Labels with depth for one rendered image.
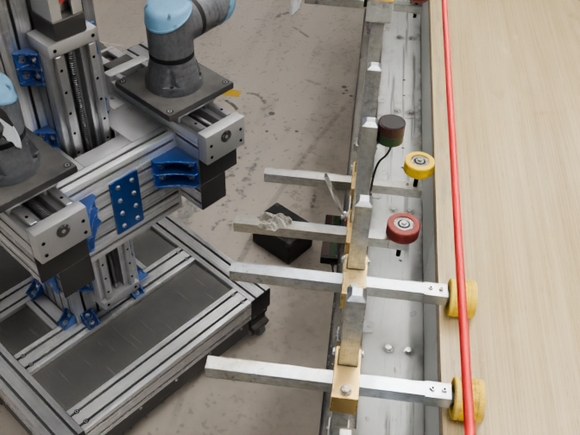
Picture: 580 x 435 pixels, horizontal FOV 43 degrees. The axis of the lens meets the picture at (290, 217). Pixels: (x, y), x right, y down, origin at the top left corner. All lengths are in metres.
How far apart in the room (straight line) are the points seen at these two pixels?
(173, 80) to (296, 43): 2.37
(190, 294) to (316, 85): 1.71
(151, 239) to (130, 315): 0.36
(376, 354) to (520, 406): 0.48
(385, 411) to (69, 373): 1.05
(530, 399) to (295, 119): 2.38
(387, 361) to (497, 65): 1.06
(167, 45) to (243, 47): 2.34
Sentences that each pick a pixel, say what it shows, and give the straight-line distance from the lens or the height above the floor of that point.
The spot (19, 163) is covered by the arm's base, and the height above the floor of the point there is 1.08.
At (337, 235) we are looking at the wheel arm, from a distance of 1.81.
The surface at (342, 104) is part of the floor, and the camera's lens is 3.76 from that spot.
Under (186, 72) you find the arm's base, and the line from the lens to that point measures 1.93.
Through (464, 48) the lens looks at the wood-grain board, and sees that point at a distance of 2.52.
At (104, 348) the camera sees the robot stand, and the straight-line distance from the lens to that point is 2.43.
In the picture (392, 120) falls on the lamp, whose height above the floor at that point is 1.17.
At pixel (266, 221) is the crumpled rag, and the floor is 0.87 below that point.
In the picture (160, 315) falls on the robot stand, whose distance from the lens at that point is 2.49.
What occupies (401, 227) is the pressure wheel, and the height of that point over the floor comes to 0.90.
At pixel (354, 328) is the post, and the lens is 1.33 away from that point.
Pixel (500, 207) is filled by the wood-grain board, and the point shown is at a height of 0.90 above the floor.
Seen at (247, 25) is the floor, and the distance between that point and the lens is 4.42.
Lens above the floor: 2.12
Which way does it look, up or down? 43 degrees down
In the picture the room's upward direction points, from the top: 2 degrees clockwise
